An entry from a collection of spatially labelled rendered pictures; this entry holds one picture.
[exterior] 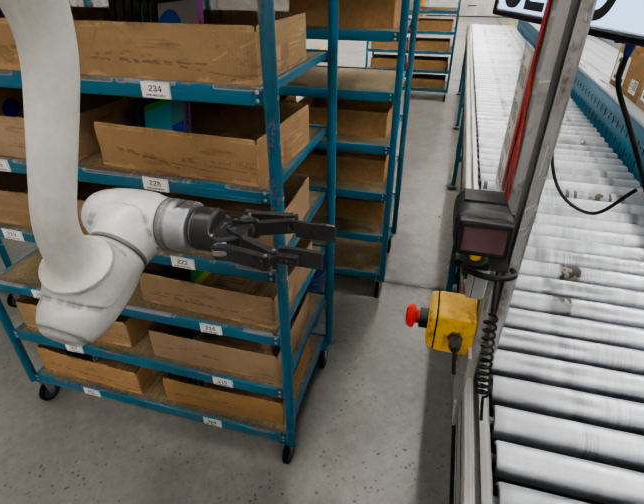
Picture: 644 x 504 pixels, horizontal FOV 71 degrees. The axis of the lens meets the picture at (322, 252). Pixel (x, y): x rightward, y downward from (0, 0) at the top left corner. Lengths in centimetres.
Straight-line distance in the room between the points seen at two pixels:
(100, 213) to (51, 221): 18
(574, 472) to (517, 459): 7
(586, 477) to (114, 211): 80
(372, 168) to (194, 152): 110
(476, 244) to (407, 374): 132
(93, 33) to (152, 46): 13
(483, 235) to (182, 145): 68
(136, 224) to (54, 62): 28
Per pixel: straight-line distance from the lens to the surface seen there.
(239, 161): 95
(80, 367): 174
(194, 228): 76
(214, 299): 120
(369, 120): 189
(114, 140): 112
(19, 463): 184
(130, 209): 80
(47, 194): 65
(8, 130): 130
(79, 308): 73
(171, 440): 169
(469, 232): 53
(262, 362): 128
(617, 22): 71
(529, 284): 108
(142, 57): 101
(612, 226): 142
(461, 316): 72
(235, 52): 91
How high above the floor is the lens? 133
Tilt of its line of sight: 32 degrees down
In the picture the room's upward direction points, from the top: straight up
